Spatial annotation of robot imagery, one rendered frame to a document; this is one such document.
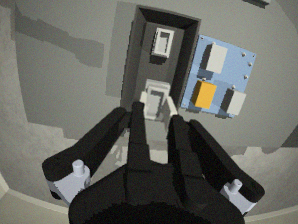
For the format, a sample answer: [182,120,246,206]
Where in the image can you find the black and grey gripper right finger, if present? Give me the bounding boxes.
[163,96,265,217]

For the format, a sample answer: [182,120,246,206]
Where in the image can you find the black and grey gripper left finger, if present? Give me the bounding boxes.
[42,91,155,210]

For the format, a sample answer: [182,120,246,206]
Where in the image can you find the yellow rectangular block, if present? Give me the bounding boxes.
[191,80,216,109]

